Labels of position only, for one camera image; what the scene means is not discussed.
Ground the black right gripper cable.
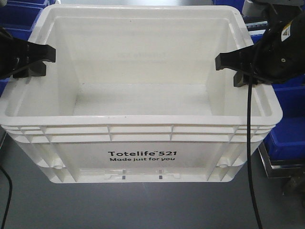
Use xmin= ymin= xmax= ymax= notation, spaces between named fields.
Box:
xmin=246 ymin=23 xmax=277 ymax=229

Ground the right side blue bin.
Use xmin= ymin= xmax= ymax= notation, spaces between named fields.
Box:
xmin=264 ymin=85 xmax=305 ymax=160

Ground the white plastic tote bin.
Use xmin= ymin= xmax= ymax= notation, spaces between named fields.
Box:
xmin=0 ymin=4 xmax=284 ymax=184

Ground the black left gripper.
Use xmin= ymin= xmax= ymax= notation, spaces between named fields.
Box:
xmin=0 ymin=27 xmax=56 ymax=79

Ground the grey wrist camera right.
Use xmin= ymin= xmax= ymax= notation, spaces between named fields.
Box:
xmin=242 ymin=0 xmax=269 ymax=17

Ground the steel shelf frame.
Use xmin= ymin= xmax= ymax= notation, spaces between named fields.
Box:
xmin=258 ymin=143 xmax=305 ymax=178

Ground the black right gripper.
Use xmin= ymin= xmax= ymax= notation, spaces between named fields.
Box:
xmin=215 ymin=14 xmax=305 ymax=87

